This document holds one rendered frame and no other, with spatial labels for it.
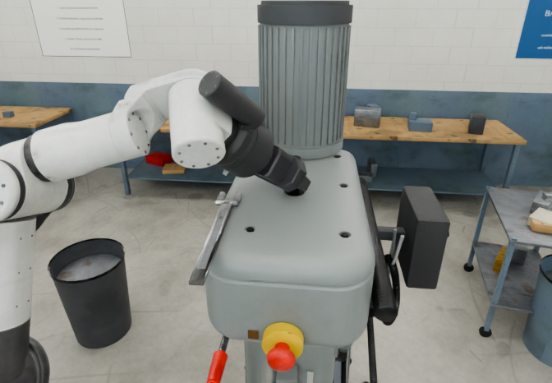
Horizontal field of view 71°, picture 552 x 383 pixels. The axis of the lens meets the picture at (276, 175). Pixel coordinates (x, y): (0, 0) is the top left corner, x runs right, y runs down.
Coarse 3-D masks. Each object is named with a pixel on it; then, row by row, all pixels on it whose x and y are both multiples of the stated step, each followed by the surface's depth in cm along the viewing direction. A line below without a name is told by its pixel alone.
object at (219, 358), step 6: (222, 342) 63; (222, 348) 62; (216, 354) 60; (222, 354) 60; (216, 360) 59; (222, 360) 60; (210, 366) 59; (216, 366) 59; (222, 366) 59; (210, 372) 58; (216, 372) 58; (222, 372) 58; (210, 378) 57; (216, 378) 57
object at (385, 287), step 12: (360, 180) 95; (372, 216) 80; (372, 228) 76; (372, 240) 72; (384, 264) 66; (384, 276) 63; (372, 288) 62; (384, 288) 60; (372, 300) 60; (384, 300) 58; (384, 312) 57; (396, 312) 57
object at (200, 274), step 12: (240, 192) 70; (216, 204) 66; (228, 204) 66; (216, 216) 62; (228, 216) 63; (216, 228) 59; (216, 240) 56; (204, 252) 53; (204, 264) 51; (192, 276) 49; (204, 276) 49
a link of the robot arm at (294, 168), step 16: (256, 144) 54; (272, 144) 57; (256, 160) 55; (272, 160) 59; (288, 160) 61; (240, 176) 58; (256, 176) 67; (272, 176) 59; (288, 176) 61; (304, 176) 62
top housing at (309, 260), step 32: (320, 160) 85; (352, 160) 86; (256, 192) 71; (320, 192) 71; (352, 192) 71; (256, 224) 61; (288, 224) 61; (320, 224) 61; (352, 224) 61; (224, 256) 54; (256, 256) 54; (288, 256) 54; (320, 256) 54; (352, 256) 54; (224, 288) 55; (256, 288) 54; (288, 288) 54; (320, 288) 53; (352, 288) 53; (224, 320) 58; (256, 320) 57; (288, 320) 56; (320, 320) 55; (352, 320) 56
